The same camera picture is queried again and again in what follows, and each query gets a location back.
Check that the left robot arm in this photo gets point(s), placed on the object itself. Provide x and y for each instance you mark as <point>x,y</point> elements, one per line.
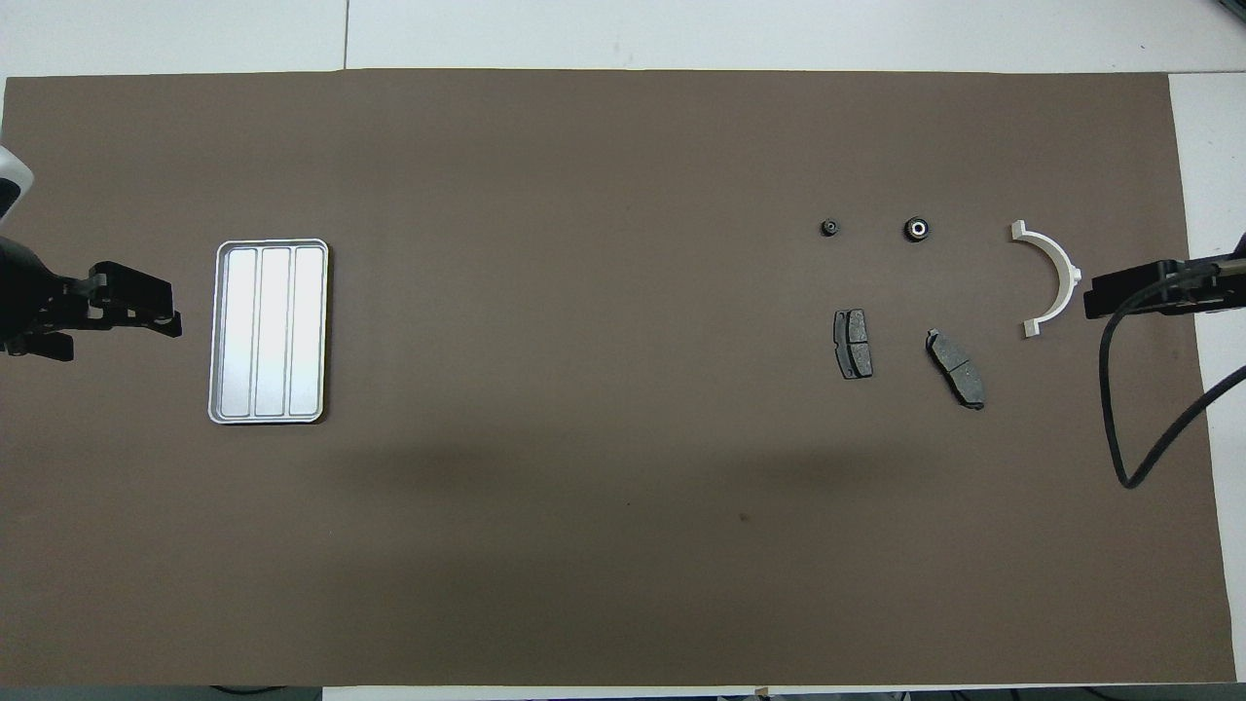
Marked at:
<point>12,185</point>

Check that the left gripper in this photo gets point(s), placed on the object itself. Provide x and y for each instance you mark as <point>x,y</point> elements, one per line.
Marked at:
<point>27,287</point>

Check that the dark grey brake pad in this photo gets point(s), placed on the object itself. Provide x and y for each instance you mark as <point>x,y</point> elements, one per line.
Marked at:
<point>854,344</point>
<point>956,369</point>

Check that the silver metal tray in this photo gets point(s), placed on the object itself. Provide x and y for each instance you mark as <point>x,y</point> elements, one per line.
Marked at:
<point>270,331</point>

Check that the large black bearing gear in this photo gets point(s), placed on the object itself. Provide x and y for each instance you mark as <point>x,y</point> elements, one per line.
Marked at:
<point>916,230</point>

